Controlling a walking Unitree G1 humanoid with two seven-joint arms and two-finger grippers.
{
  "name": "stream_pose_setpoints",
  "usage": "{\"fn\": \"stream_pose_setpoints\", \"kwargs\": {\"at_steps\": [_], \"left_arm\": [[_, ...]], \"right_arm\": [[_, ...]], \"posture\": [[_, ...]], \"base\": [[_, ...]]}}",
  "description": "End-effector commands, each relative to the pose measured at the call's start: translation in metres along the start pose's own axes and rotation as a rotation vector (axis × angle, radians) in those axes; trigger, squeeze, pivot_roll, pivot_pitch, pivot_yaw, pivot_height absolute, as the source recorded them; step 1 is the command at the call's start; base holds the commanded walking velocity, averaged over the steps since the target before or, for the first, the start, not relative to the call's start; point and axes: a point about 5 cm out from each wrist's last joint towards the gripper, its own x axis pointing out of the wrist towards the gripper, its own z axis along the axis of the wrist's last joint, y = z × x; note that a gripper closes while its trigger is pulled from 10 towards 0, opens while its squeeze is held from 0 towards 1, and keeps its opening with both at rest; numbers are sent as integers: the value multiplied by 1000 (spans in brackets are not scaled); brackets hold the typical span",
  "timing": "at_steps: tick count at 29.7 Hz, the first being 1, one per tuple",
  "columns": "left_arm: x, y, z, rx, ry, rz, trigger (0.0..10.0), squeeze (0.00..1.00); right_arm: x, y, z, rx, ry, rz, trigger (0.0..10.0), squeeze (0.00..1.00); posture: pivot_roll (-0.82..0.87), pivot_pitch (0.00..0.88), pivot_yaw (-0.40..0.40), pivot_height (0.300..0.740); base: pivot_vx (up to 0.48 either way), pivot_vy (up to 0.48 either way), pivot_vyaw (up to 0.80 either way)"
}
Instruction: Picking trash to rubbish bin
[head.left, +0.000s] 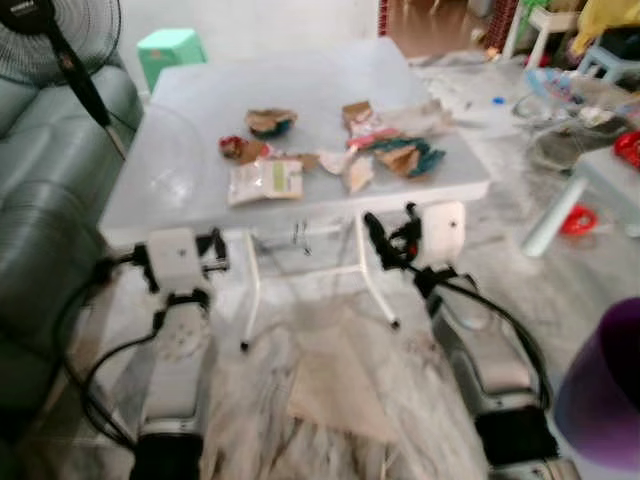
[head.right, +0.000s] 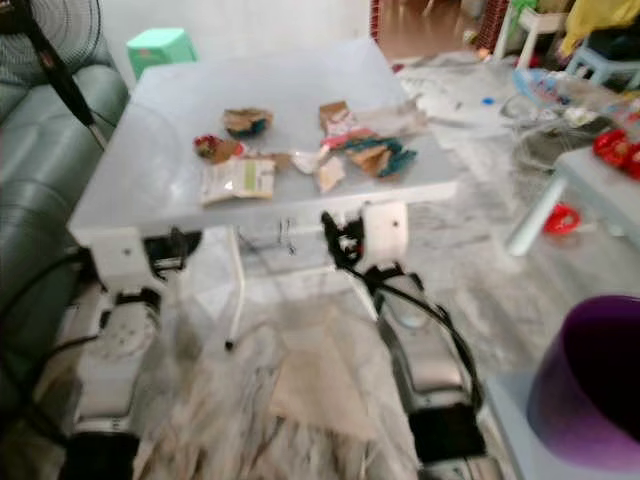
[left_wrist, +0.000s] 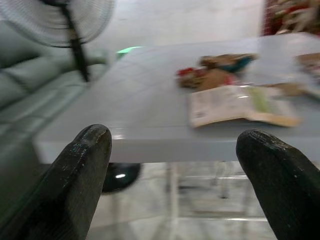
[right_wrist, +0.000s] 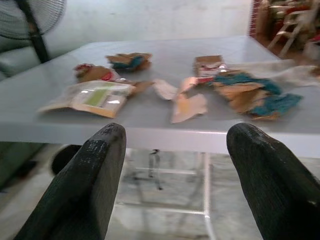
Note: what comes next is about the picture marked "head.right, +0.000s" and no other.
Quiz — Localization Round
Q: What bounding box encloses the pale brown torn packet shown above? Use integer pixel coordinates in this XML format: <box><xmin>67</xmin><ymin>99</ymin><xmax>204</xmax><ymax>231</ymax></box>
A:
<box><xmin>315</xmin><ymin>155</ymin><xmax>348</xmax><ymax>193</ymax></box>

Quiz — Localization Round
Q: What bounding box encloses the purple rubbish bin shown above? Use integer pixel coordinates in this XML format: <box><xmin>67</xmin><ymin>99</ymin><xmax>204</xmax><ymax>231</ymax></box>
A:
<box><xmin>525</xmin><ymin>295</ymin><xmax>640</xmax><ymax>473</ymax></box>

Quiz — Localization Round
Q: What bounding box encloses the teal brown flat wrapper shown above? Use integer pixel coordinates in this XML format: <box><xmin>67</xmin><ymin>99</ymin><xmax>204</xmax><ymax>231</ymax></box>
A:
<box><xmin>345</xmin><ymin>135</ymin><xmax>419</xmax><ymax>179</ymax></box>

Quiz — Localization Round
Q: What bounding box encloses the small brown cardboard scrap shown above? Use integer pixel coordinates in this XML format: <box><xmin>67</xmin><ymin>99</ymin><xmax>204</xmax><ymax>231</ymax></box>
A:
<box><xmin>255</xmin><ymin>150</ymin><xmax>293</xmax><ymax>171</ymax></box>

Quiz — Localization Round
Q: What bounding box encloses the clear plastic wrapper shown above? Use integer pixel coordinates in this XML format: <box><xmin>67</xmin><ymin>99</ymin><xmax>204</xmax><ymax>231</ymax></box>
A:
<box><xmin>355</xmin><ymin>100</ymin><xmax>429</xmax><ymax>139</ymax></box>

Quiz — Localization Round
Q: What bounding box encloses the red crumpled wrapper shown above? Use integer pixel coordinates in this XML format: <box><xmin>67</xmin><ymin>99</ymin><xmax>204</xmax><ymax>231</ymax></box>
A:
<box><xmin>193</xmin><ymin>133</ymin><xmax>243</xmax><ymax>164</ymax></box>

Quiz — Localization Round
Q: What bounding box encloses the crumpled brown teal wrapper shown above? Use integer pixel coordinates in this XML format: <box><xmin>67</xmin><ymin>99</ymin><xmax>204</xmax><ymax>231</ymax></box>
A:
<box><xmin>222</xmin><ymin>107</ymin><xmax>273</xmax><ymax>139</ymax></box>

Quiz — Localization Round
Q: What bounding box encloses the grey green leather sofa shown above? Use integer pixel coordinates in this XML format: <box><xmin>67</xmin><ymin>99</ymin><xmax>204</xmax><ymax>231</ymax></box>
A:
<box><xmin>0</xmin><ymin>60</ymin><xmax>131</xmax><ymax>421</ymax></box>

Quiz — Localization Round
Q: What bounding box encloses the white plastic folding table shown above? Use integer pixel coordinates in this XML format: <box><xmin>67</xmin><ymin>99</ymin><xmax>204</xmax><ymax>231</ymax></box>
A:
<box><xmin>68</xmin><ymin>38</ymin><xmax>461</xmax><ymax>351</ymax></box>

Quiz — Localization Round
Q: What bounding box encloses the mint green plastic stool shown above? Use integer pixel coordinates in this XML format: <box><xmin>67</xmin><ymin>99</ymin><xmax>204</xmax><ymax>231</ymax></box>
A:
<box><xmin>126</xmin><ymin>28</ymin><xmax>198</xmax><ymax>81</ymax></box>

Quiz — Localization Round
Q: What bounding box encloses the baby bouncer seat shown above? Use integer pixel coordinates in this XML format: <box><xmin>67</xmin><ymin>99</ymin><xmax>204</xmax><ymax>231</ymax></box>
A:
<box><xmin>500</xmin><ymin>68</ymin><xmax>640</xmax><ymax>171</ymax></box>

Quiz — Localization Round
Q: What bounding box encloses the small white side table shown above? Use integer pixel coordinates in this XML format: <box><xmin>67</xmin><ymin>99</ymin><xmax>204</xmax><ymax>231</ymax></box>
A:
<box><xmin>505</xmin><ymin>148</ymin><xmax>640</xmax><ymax>259</ymax></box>

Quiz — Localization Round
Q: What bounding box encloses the black standing fan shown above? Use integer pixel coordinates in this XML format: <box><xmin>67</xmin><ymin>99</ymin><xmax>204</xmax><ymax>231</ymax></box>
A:
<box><xmin>0</xmin><ymin>0</ymin><xmax>111</xmax><ymax>151</ymax></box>

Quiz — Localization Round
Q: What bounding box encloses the red shiny packet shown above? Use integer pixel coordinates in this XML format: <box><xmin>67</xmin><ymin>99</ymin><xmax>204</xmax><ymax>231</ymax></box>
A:
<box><xmin>592</xmin><ymin>128</ymin><xmax>640</xmax><ymax>181</ymax></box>

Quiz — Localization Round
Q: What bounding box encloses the white plastic stool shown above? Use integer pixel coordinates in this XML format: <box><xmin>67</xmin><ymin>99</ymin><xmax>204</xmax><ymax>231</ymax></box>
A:
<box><xmin>493</xmin><ymin>8</ymin><xmax>571</xmax><ymax>61</ymax></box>

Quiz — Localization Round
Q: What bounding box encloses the light blue plastic stool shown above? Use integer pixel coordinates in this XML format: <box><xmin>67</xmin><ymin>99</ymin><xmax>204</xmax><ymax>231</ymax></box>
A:
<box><xmin>565</xmin><ymin>45</ymin><xmax>640</xmax><ymax>91</ymax></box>

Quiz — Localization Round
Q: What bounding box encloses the yellow cloth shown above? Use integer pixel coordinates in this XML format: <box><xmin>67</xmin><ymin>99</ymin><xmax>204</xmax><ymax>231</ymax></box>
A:
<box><xmin>560</xmin><ymin>0</ymin><xmax>640</xmax><ymax>56</ymax></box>

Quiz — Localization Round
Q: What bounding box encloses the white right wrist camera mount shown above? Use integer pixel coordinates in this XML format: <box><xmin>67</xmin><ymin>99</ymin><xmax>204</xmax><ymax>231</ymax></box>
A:
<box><xmin>363</xmin><ymin>200</ymin><xmax>409</xmax><ymax>264</ymax></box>

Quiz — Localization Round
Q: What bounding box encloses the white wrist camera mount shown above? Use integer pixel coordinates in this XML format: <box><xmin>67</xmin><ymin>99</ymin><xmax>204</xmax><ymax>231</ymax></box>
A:
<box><xmin>90</xmin><ymin>228</ymin><xmax>161</xmax><ymax>296</ymax></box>
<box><xmin>363</xmin><ymin>200</ymin><xmax>409</xmax><ymax>264</ymax></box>

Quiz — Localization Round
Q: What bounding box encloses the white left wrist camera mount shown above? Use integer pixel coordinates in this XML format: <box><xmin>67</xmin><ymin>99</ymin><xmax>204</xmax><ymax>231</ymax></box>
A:
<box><xmin>90</xmin><ymin>228</ymin><xmax>161</xmax><ymax>296</ymax></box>

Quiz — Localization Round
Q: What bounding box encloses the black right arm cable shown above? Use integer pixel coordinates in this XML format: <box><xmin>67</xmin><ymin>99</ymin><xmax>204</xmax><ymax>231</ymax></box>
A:
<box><xmin>370</xmin><ymin>262</ymin><xmax>486</xmax><ymax>411</ymax></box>

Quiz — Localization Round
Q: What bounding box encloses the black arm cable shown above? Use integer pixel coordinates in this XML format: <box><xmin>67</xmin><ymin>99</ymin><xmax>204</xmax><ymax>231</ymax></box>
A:
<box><xmin>0</xmin><ymin>250</ymin><xmax>96</xmax><ymax>446</ymax></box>
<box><xmin>370</xmin><ymin>262</ymin><xmax>486</xmax><ymax>411</ymax></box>

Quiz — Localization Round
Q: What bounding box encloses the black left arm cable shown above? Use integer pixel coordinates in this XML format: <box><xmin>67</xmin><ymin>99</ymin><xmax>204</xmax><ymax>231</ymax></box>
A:
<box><xmin>0</xmin><ymin>250</ymin><xmax>96</xmax><ymax>446</ymax></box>

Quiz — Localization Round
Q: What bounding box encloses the red ring toy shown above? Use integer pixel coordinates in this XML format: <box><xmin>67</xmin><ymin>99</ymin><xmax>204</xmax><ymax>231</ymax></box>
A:
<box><xmin>543</xmin><ymin>203</ymin><xmax>583</xmax><ymax>236</ymax></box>

